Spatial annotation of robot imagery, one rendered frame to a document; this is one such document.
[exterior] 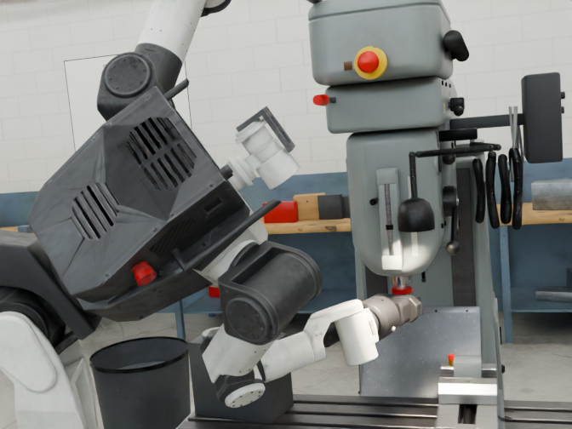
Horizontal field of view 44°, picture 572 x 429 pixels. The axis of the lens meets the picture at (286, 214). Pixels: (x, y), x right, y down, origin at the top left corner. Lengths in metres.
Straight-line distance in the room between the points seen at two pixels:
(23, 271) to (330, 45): 0.69
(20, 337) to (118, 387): 2.18
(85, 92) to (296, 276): 5.77
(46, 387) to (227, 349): 0.30
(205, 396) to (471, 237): 0.82
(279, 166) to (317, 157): 4.75
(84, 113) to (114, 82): 5.54
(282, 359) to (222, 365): 0.16
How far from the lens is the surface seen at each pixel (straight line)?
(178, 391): 3.43
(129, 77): 1.24
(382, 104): 1.47
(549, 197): 5.30
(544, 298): 5.41
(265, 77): 6.06
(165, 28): 1.34
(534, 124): 1.78
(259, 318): 1.05
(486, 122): 1.86
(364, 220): 1.53
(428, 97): 1.46
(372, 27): 1.38
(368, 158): 1.51
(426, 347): 2.01
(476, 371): 1.66
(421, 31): 1.37
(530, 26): 5.81
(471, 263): 1.99
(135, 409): 3.39
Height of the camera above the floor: 1.67
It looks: 8 degrees down
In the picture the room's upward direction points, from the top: 5 degrees counter-clockwise
